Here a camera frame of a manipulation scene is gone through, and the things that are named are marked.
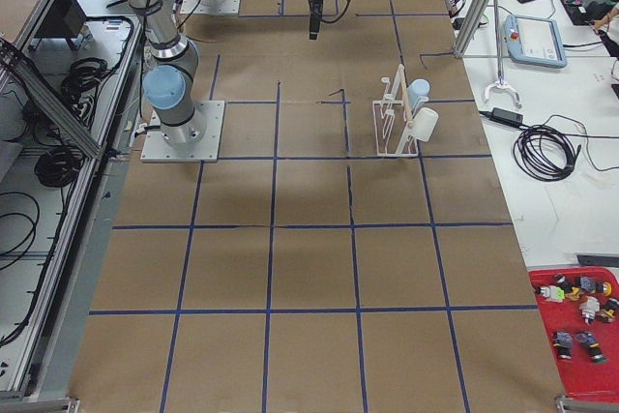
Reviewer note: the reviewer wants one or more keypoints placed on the white wire cup rack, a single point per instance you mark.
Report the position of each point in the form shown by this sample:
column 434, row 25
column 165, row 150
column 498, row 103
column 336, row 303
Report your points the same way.
column 393, row 120

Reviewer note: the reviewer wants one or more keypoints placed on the black power adapter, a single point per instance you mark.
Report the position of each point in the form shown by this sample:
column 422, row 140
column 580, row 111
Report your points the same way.
column 506, row 117

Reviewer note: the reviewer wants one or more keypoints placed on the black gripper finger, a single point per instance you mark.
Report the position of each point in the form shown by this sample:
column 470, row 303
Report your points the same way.
column 314, row 27

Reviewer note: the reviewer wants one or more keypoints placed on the green handled reacher grabber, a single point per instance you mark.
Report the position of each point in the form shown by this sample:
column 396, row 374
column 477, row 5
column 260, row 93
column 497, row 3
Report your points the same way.
column 500, row 84

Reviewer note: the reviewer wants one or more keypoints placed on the red parts tray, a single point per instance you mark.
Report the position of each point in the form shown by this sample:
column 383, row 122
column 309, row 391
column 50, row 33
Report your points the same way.
column 579, row 307

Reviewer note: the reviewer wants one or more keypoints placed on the blue teach pendant tablet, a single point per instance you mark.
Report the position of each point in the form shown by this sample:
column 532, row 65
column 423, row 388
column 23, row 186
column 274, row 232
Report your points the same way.
column 534, row 41

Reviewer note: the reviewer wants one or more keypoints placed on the light blue plastic cup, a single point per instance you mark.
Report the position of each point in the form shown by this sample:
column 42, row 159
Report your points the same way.
column 418, row 94

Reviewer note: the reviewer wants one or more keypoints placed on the white cream plastic cup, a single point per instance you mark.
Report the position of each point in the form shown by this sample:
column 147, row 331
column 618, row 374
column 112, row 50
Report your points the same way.
column 424, row 123

